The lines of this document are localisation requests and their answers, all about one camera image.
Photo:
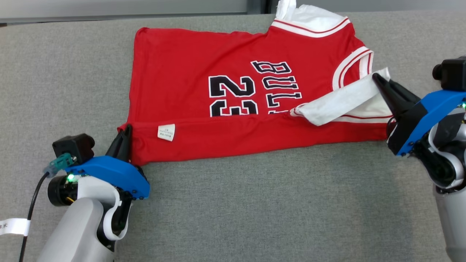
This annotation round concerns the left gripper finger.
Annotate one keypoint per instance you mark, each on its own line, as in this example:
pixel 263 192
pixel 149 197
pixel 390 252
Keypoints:
pixel 127 145
pixel 115 149

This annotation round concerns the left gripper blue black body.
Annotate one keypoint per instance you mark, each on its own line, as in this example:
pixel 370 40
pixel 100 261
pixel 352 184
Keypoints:
pixel 116 173

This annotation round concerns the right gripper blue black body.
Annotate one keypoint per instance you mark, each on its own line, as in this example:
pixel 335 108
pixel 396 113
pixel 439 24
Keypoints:
pixel 418 120

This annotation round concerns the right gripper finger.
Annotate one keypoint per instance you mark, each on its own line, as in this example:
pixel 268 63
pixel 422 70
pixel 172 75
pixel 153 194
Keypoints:
pixel 395 103
pixel 404 93

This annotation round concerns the red basketball jersey number print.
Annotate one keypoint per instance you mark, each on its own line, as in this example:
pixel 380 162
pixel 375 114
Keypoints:
pixel 182 54

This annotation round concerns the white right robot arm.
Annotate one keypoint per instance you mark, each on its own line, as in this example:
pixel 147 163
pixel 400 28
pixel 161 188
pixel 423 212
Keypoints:
pixel 451 218

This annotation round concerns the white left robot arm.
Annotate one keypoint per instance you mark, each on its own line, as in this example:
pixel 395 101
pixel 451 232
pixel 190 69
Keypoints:
pixel 76 225

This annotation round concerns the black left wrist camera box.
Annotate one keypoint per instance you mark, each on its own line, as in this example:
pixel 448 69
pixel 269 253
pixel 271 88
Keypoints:
pixel 74 145

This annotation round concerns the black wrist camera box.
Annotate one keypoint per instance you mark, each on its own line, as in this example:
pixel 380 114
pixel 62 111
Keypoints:
pixel 453 74
pixel 74 145

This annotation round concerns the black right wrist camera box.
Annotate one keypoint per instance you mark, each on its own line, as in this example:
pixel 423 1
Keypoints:
pixel 453 74

